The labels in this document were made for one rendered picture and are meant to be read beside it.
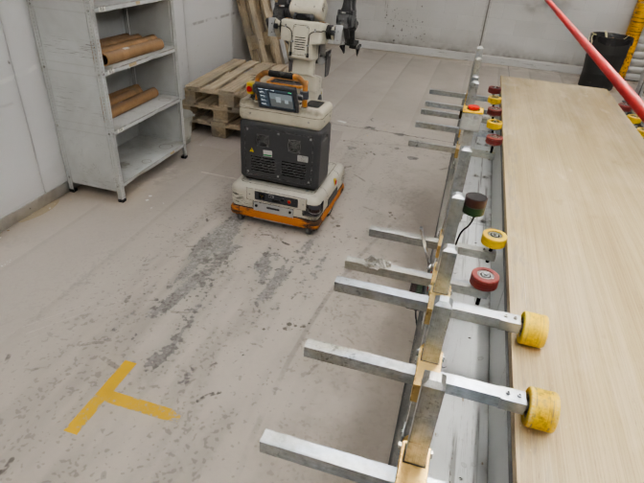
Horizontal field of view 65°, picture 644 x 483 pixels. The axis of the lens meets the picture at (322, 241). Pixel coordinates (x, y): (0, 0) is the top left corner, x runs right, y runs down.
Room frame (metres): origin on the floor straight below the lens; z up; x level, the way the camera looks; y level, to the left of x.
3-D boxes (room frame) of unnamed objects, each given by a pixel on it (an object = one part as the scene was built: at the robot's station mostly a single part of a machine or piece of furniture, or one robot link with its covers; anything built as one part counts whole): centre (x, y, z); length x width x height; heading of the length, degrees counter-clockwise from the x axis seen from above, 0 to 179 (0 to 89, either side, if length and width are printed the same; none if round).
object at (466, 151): (1.51, -0.43, 0.93); 0.04 x 0.04 x 0.48; 76
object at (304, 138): (3.10, 0.27, 0.59); 0.55 x 0.34 x 0.83; 75
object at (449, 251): (1.03, -0.31, 0.86); 0.04 x 0.04 x 0.48; 76
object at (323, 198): (3.19, 0.25, 0.16); 0.67 x 0.64 x 0.25; 165
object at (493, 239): (1.43, -0.57, 0.85); 0.08 x 0.08 x 0.11
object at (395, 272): (1.25, -0.29, 0.84); 0.43 x 0.03 x 0.04; 76
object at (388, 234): (1.48, -0.38, 0.83); 0.43 x 0.03 x 0.04; 76
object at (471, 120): (1.76, -0.50, 1.18); 0.07 x 0.07 x 0.08; 76
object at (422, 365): (0.76, -0.24, 0.95); 0.14 x 0.06 x 0.05; 166
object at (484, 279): (1.20, -0.48, 0.85); 0.08 x 0.08 x 0.11
